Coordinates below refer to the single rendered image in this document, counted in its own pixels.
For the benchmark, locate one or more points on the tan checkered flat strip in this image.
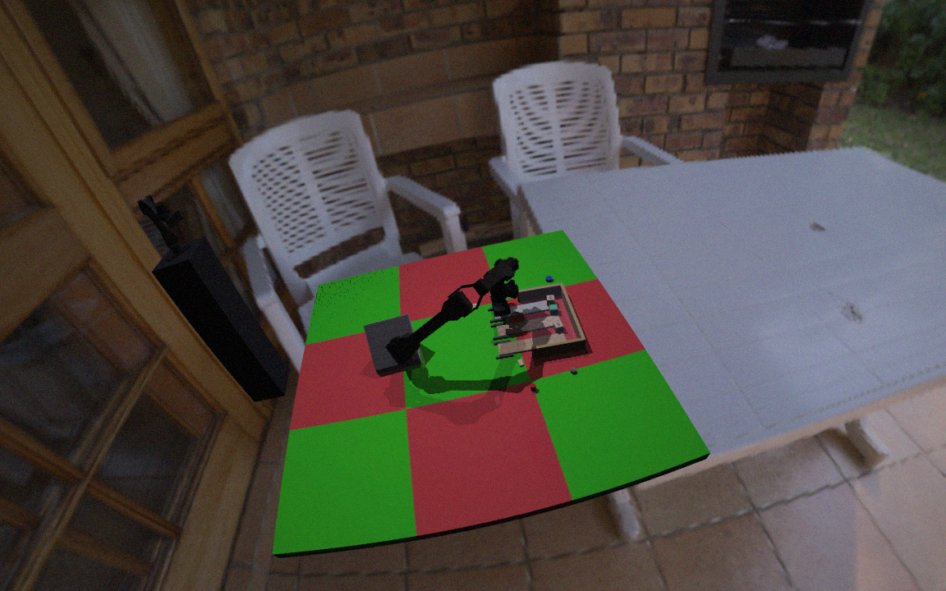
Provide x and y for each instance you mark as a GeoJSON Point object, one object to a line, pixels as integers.
{"type": "Point", "coordinates": [514, 347]}

